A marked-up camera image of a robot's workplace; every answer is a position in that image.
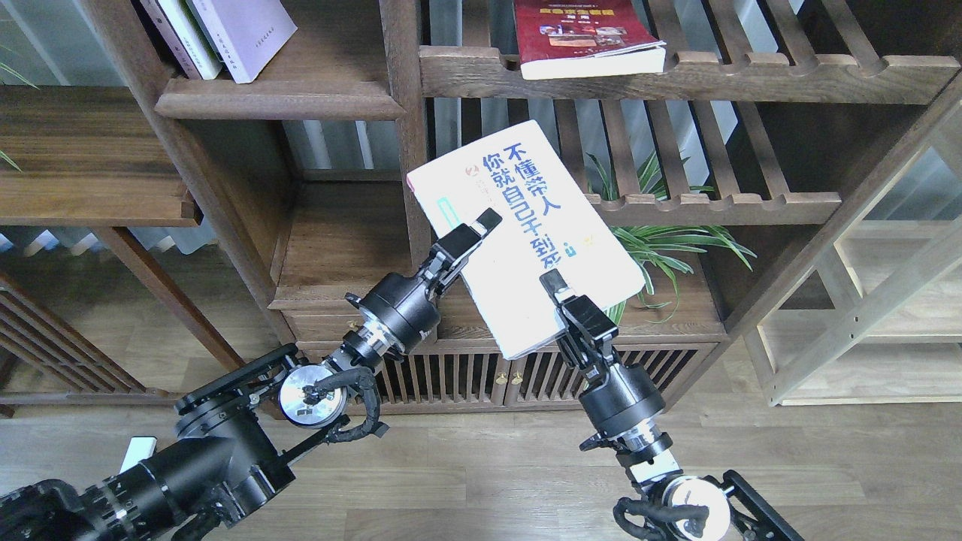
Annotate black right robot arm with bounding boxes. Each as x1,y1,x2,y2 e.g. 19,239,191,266
540,270,800,540

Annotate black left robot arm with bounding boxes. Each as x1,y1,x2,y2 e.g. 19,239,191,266
2,209,501,540

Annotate green spider plant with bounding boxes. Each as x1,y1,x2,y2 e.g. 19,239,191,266
586,153,757,323

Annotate dark wooden bookshelf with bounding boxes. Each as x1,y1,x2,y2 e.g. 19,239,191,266
81,1,960,403

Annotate red book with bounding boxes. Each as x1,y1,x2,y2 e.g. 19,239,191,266
514,1,666,81

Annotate pale purple book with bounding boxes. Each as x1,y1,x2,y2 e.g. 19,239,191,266
192,1,298,83

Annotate light wooden rack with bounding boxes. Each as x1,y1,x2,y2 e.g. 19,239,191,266
745,105,961,407

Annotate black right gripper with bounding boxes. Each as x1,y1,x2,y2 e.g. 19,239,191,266
540,270,664,440

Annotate white book with blue text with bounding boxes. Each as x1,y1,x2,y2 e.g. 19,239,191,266
407,120,646,359

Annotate white spine book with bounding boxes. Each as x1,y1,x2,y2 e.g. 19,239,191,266
158,0,222,80

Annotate green leaves at left edge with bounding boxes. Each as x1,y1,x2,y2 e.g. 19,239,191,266
1,61,39,172

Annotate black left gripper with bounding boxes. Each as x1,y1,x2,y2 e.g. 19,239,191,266
346,208,502,358

